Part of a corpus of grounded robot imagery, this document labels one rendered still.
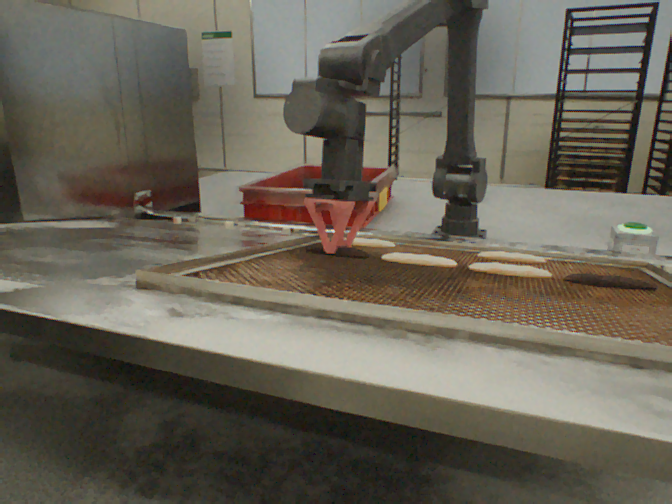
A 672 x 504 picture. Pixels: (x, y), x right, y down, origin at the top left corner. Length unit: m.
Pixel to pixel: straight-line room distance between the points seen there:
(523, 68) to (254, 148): 3.10
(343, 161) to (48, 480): 0.47
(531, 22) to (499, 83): 0.59
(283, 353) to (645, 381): 0.21
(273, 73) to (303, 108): 5.36
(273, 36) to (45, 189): 5.09
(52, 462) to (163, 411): 0.11
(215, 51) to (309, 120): 5.79
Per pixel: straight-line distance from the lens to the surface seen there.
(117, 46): 1.21
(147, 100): 1.26
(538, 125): 5.31
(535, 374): 0.31
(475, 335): 0.35
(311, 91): 0.61
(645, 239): 1.05
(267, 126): 6.03
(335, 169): 0.66
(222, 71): 6.31
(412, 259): 0.64
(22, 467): 0.54
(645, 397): 0.31
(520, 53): 5.31
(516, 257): 0.77
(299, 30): 5.86
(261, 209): 1.25
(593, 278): 0.64
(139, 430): 0.54
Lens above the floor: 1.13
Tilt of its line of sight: 17 degrees down
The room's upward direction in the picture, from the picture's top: straight up
